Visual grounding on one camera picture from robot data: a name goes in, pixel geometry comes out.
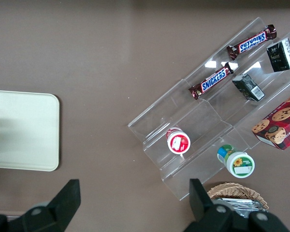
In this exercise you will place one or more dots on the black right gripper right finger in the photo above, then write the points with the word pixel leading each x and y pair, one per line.
pixel 207 217

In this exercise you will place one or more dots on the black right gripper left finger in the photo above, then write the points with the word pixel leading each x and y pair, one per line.
pixel 50 215

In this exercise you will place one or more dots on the light wicker basket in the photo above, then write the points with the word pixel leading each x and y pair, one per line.
pixel 234 189

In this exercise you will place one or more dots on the beige plastic tray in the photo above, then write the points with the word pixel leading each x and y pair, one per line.
pixel 31 130

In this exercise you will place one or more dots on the aluminium foil container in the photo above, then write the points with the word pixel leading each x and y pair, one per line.
pixel 241 204

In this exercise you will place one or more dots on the green label yogurt cup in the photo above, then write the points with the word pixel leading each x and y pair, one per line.
pixel 238 164

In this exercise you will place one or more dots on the red label yogurt cup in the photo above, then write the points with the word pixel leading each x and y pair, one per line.
pixel 178 142

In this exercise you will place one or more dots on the clear acrylic tiered shelf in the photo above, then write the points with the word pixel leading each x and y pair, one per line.
pixel 203 120

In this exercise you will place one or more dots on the red plaid cookie box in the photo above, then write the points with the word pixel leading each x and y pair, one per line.
pixel 280 125

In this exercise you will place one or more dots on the Snickers bar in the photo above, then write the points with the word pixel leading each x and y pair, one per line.
pixel 211 81
pixel 252 42

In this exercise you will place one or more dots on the small black carton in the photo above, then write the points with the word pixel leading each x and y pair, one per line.
pixel 248 87
pixel 281 55

